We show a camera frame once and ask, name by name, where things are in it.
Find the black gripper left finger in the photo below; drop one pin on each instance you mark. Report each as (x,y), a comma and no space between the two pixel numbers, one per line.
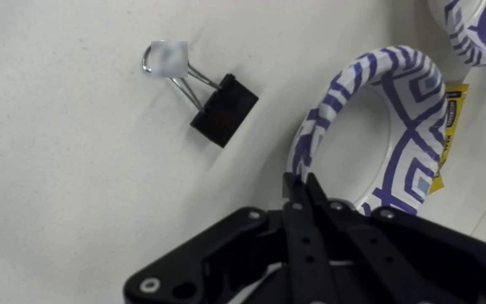
(283,251)

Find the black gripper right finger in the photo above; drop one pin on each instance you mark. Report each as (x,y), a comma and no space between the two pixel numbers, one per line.
(409,258)

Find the blue patterned paper plate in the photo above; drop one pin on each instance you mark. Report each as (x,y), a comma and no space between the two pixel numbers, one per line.
(414,91)

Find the black binder clip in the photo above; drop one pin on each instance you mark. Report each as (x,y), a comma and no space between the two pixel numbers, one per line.
(225,109)

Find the yellow label tag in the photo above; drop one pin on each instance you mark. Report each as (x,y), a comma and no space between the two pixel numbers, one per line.
(456,98)

